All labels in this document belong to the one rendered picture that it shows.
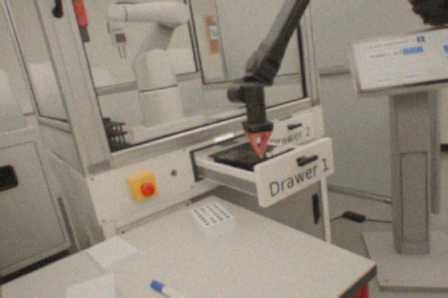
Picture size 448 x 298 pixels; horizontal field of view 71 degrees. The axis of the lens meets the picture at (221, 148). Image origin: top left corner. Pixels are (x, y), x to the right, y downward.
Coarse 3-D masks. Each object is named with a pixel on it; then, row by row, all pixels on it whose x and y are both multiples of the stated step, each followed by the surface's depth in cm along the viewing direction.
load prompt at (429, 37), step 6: (414, 36) 148; (420, 36) 147; (426, 36) 146; (432, 36) 145; (378, 42) 152; (384, 42) 151; (390, 42) 150; (396, 42) 149; (402, 42) 148; (408, 42) 147; (414, 42) 146; (420, 42) 146; (426, 42) 145; (366, 48) 152; (372, 48) 152; (378, 48) 151; (384, 48) 150; (390, 48) 149
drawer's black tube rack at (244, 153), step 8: (240, 144) 113; (248, 144) 111; (224, 152) 106; (232, 152) 104; (240, 152) 102; (248, 152) 101; (264, 152) 98; (216, 160) 105; (224, 160) 98; (232, 160) 95; (240, 160) 94; (248, 160) 93; (240, 168) 96; (248, 168) 94
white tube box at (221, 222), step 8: (200, 208) 90; (208, 208) 89; (216, 208) 89; (192, 216) 88; (200, 216) 86; (216, 216) 84; (224, 216) 83; (232, 216) 82; (200, 224) 81; (208, 224) 81; (216, 224) 80; (224, 224) 81; (232, 224) 82; (200, 232) 84; (208, 232) 79; (216, 232) 80; (224, 232) 81
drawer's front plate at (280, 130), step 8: (288, 120) 127; (296, 120) 129; (304, 120) 132; (312, 120) 135; (280, 128) 124; (304, 128) 133; (312, 128) 136; (272, 136) 122; (280, 136) 125; (288, 136) 127; (304, 136) 133; (312, 136) 136; (296, 144) 131
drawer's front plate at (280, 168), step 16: (320, 144) 89; (272, 160) 79; (288, 160) 82; (320, 160) 90; (256, 176) 78; (272, 176) 79; (288, 176) 83; (304, 176) 86; (320, 176) 91; (272, 192) 80; (288, 192) 83
